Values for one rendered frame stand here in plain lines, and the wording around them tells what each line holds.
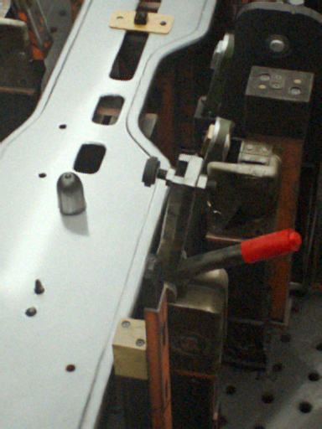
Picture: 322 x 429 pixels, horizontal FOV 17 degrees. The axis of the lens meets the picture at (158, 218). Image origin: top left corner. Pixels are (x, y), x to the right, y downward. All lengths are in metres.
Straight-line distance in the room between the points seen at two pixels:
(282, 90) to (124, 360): 0.35
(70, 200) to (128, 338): 0.23
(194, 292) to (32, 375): 0.18
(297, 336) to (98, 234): 0.39
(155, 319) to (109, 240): 0.26
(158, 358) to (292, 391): 0.47
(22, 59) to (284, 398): 0.56
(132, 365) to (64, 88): 0.46
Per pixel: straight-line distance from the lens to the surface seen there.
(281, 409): 1.39
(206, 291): 1.05
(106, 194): 1.21
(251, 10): 1.16
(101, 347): 1.08
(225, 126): 1.13
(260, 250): 0.98
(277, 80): 1.17
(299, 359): 1.43
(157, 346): 0.95
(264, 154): 1.15
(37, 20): 1.41
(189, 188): 0.92
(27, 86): 1.46
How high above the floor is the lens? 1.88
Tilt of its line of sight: 48 degrees down
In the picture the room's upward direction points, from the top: 3 degrees counter-clockwise
